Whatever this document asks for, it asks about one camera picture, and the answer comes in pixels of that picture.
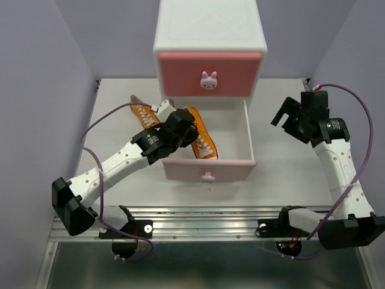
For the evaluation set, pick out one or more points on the aluminium mounting rail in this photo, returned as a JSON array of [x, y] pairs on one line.
[[204, 234]]

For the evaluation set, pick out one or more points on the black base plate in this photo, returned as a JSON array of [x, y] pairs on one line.
[[140, 228], [272, 228]]

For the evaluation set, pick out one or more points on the white plastic shoe cabinet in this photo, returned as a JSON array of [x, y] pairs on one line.
[[208, 26]]

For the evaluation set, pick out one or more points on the light pink drawer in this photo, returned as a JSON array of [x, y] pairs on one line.
[[228, 125]]

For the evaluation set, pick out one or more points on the orange sneaker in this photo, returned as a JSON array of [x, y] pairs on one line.
[[203, 147], [143, 112]]

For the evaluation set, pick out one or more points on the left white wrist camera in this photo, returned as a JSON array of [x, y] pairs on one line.
[[163, 110]]

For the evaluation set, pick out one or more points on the orange sneaker front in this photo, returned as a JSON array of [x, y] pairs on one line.
[[203, 147]]

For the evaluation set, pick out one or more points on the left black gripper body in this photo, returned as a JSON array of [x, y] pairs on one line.
[[190, 136]]

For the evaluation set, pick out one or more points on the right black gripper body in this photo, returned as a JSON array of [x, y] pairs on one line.
[[302, 118]]

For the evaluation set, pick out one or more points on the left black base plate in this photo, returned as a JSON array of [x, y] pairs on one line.
[[140, 228]]

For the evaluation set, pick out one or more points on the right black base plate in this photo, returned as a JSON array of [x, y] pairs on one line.
[[272, 228]]

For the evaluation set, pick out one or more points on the bunny knob drawer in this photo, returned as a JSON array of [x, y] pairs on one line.
[[208, 177], [209, 82]]

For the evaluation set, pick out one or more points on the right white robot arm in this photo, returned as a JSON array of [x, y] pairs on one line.
[[351, 222]]

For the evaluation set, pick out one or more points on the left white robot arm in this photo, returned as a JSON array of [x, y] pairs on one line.
[[73, 199]]

